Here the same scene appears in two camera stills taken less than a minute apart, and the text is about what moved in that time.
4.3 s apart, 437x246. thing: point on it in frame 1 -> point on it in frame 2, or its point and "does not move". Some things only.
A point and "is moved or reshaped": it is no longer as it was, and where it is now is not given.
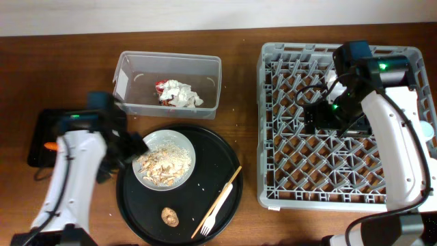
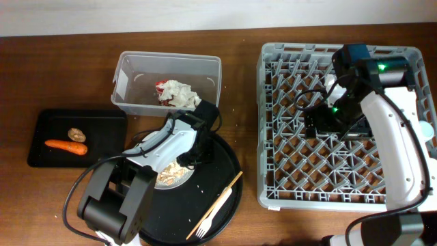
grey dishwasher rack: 300,170 does not move
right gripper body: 338,115 does not move
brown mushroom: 170,216 is moved or reshaped
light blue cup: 427,130 does not move
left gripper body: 118,145 -> 201,154
